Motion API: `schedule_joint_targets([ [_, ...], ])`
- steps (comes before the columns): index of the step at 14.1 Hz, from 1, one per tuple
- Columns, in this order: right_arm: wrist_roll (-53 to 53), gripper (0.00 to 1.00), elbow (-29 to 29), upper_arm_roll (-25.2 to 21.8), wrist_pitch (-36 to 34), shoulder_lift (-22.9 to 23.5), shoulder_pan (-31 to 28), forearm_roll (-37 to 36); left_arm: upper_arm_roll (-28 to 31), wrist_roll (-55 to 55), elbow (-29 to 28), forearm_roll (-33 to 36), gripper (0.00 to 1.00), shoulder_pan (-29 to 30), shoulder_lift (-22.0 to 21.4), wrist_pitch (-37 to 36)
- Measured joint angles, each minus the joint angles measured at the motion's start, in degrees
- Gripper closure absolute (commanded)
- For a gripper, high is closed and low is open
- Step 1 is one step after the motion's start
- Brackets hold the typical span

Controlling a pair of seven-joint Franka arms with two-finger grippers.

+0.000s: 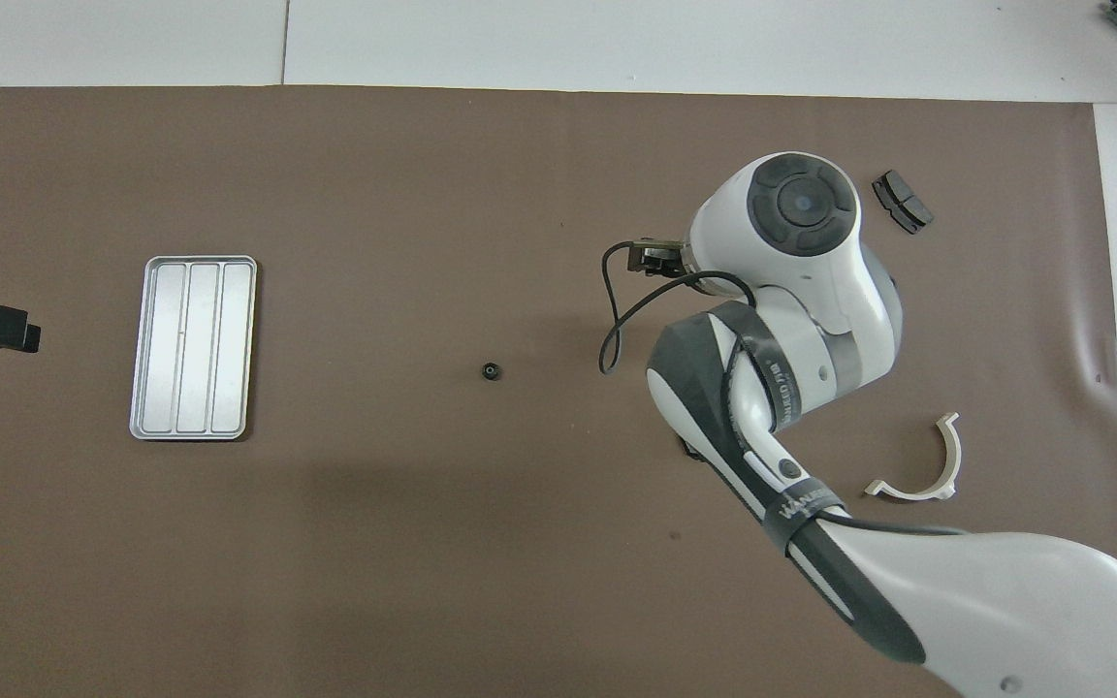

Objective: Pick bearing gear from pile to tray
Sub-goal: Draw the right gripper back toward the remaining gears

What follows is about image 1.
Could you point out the small black bearing gear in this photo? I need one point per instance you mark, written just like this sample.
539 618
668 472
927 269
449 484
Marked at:
486 376

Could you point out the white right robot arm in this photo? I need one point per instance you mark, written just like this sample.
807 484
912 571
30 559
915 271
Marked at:
1005 601

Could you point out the silver metal tray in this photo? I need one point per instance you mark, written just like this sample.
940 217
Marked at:
192 349

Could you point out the brown paper table mat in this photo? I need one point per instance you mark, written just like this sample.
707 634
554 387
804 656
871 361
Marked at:
423 194

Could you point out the short dark brake pad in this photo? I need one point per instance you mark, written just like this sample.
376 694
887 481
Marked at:
903 202

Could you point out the white curved plastic bracket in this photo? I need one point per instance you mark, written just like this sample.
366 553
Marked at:
953 456

